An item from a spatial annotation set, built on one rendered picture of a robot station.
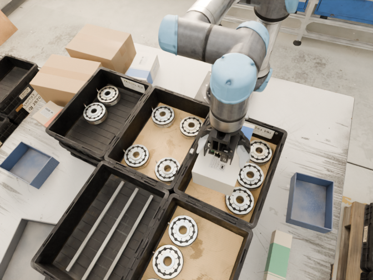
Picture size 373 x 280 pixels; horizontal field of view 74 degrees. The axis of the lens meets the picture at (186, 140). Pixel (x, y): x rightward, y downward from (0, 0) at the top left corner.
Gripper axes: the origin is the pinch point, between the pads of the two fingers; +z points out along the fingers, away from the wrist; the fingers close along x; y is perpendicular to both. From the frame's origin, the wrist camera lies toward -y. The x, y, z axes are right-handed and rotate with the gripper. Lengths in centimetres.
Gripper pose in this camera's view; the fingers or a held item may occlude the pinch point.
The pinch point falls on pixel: (223, 151)
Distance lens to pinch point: 72.8
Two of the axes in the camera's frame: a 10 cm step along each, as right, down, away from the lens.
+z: 0.7, 4.8, 8.7
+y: -3.9, 8.2, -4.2
